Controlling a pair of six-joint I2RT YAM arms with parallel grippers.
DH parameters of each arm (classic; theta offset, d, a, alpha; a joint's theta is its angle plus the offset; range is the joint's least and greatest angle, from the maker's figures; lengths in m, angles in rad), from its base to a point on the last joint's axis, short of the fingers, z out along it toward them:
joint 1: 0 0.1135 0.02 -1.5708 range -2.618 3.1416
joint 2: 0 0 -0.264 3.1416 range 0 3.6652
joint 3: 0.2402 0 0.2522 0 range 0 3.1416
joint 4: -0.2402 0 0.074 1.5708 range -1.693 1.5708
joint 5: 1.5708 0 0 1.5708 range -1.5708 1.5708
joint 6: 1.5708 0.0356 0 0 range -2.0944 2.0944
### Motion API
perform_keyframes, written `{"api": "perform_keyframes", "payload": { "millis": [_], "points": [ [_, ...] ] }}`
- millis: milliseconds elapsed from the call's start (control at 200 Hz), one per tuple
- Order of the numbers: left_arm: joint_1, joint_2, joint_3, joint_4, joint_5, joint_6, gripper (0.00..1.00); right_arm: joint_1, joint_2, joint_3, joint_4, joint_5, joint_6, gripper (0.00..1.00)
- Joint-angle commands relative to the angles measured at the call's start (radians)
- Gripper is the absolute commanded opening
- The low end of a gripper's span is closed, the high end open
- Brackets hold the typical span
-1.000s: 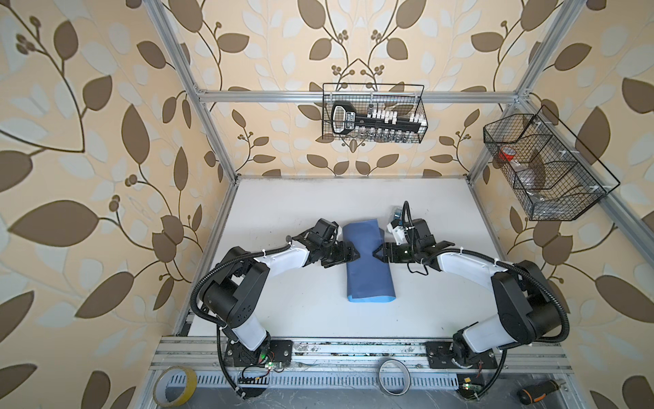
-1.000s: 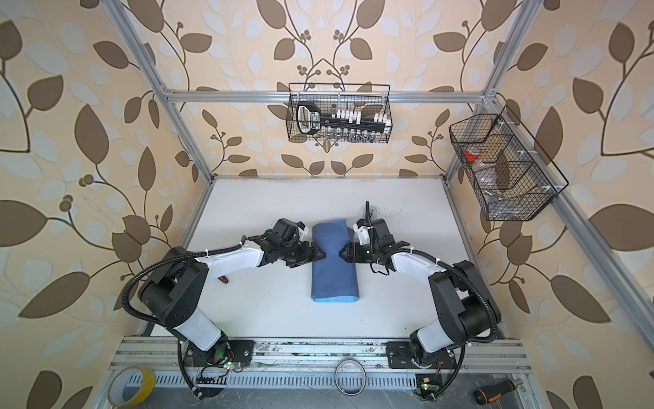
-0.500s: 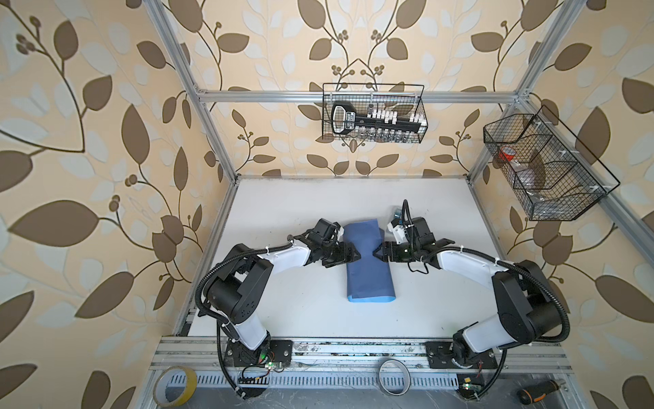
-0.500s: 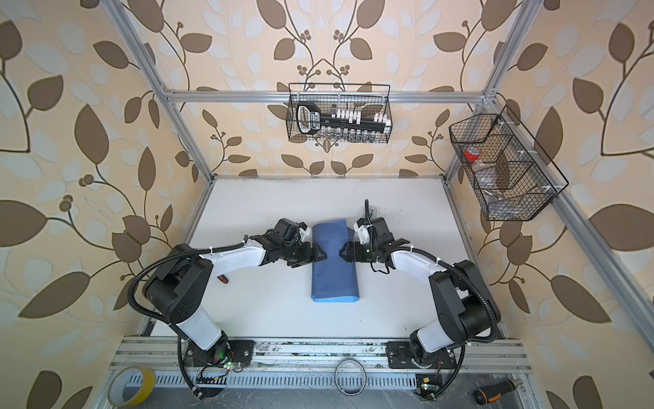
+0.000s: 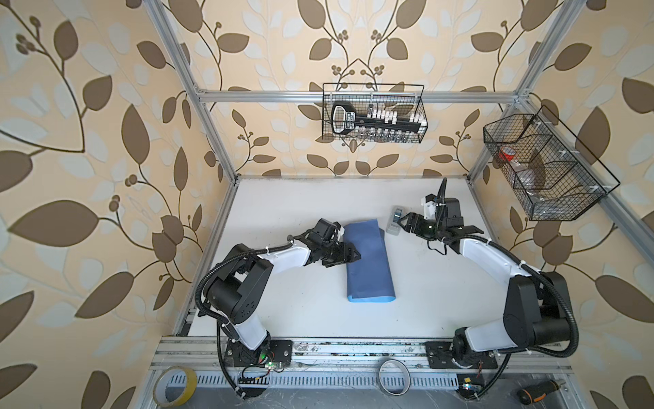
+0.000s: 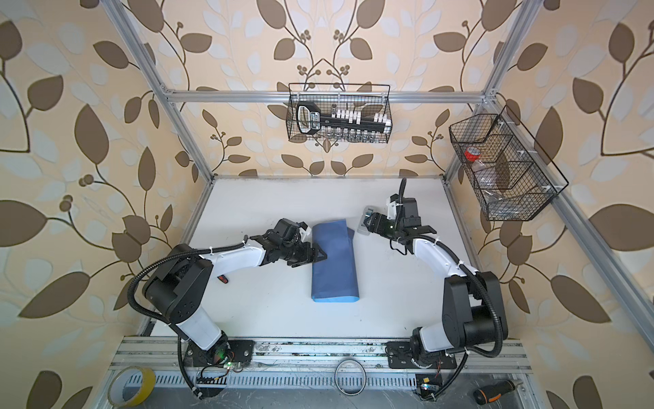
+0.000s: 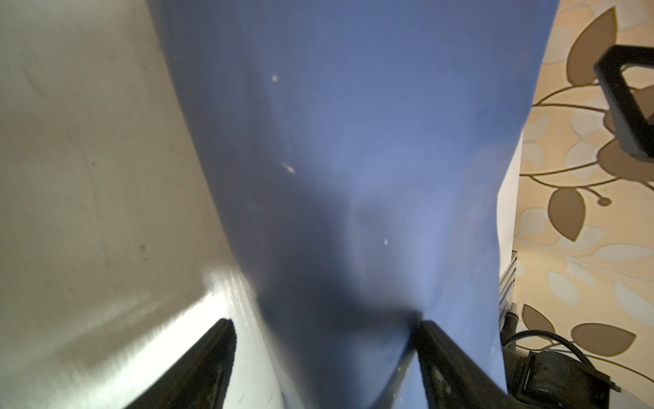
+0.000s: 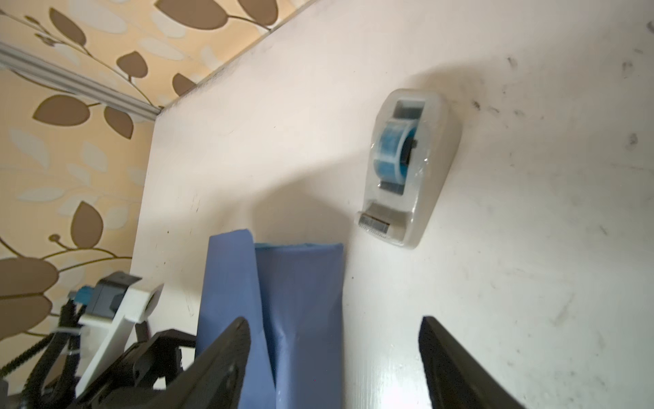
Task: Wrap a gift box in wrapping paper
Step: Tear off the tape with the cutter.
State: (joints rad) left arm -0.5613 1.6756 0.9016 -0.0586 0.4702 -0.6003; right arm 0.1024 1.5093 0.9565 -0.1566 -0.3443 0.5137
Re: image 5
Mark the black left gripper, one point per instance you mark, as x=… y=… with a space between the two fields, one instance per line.
x=349 y=259

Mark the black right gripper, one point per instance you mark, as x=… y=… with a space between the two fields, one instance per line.
x=415 y=227

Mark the blue wrapping paper sheet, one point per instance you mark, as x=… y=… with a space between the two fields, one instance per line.
x=369 y=280

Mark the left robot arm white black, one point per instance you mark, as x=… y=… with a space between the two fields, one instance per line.
x=232 y=290

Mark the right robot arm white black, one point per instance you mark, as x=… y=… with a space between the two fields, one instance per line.
x=537 y=315

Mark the grey tape dispenser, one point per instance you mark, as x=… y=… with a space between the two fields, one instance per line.
x=393 y=227

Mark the black tool set in basket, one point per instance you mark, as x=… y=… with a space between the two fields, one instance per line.
x=345 y=119

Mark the orange black screwdriver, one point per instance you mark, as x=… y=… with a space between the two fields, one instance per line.
x=537 y=392

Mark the yellow tape roll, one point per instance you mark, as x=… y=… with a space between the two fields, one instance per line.
x=175 y=386

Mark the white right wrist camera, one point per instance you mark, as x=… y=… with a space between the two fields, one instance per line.
x=429 y=209

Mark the back wall wire basket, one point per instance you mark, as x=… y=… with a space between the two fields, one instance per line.
x=402 y=98

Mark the wall wire basket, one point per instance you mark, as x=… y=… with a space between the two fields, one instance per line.
x=402 y=98
x=556 y=176

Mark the right wall wire basket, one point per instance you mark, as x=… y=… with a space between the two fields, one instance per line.
x=556 y=176

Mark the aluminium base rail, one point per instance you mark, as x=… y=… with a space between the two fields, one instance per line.
x=339 y=353

